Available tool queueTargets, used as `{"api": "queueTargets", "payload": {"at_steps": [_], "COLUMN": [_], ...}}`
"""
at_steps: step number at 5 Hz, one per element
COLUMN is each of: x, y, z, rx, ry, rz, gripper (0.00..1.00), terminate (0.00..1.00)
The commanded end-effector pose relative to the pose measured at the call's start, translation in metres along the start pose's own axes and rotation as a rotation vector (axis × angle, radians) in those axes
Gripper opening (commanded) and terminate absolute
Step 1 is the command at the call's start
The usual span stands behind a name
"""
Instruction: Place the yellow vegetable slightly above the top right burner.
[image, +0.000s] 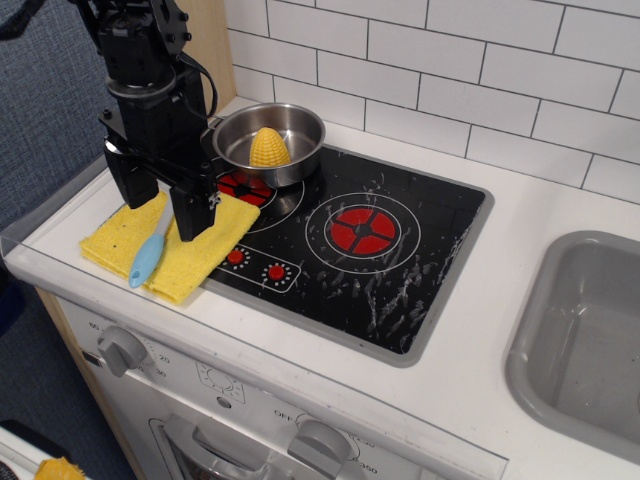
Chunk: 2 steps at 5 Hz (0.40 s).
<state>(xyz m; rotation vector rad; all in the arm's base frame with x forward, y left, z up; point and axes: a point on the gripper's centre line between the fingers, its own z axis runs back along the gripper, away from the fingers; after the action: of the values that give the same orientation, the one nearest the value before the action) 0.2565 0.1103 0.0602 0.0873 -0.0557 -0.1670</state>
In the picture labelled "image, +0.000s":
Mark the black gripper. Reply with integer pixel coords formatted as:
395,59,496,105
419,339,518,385
100,64,218,242

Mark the yellow toy corn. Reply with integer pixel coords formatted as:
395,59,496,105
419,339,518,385
249,127,291,168

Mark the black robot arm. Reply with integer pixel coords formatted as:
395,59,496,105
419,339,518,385
77,1,219,241

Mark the yellow folded cloth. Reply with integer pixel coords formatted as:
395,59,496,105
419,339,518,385
80,193,260,305

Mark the left red stove knob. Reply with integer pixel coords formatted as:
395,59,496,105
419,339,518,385
226,249,245,265

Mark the red stove knob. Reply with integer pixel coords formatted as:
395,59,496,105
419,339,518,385
226,249,245,265
267,264,286,282

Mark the small steel pot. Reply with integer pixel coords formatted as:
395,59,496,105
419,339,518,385
201,103,325,188

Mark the right red stove knob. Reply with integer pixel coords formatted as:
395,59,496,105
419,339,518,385
267,264,286,282

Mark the left grey oven dial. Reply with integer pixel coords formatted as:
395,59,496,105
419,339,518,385
98,326,147,378

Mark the grey oven dial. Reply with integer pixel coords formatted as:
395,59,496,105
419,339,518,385
287,420,352,479
98,326,147,378

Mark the black toy stovetop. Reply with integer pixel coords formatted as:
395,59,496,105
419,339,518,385
205,147,494,367

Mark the white toy oven front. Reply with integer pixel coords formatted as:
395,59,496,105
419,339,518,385
60,300,506,479

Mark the right grey oven dial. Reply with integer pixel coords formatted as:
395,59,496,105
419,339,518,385
287,420,352,479

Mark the yellow object at corner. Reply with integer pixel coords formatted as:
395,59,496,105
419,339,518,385
34,457,87,480

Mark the grey sink basin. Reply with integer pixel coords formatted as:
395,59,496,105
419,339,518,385
505,231,639,463

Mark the grey spoon with blue handle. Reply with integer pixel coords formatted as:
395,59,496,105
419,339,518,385
128,200,174,288

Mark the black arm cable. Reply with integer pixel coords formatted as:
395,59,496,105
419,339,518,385
177,49,220,121

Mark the wooden side post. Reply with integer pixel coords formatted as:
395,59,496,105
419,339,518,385
176,0,236,114

